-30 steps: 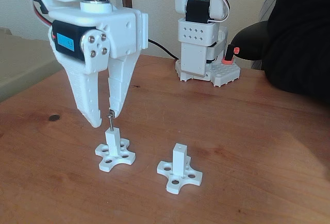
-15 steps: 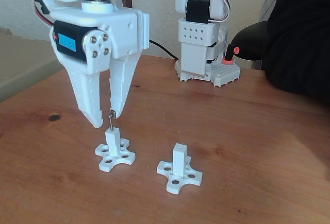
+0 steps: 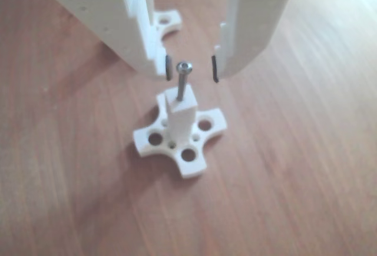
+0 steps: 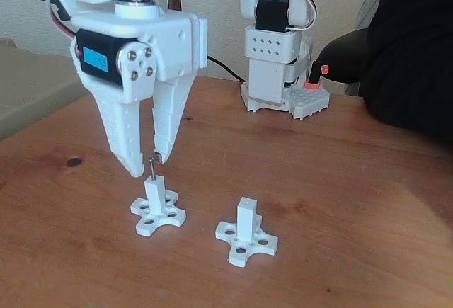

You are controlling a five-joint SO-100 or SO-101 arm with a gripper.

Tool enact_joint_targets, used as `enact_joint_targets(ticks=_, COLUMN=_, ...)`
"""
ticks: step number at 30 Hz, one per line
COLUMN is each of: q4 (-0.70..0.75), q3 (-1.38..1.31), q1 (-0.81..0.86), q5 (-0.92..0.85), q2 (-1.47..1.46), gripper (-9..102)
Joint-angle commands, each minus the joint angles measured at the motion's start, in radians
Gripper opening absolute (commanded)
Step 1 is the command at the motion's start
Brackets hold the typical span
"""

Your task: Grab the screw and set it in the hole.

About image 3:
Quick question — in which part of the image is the silver metal screw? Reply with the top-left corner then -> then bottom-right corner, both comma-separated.
176,61 -> 194,102

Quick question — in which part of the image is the white cross-base post stand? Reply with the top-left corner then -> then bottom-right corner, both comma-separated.
133,85 -> 229,179
152,9 -> 182,41

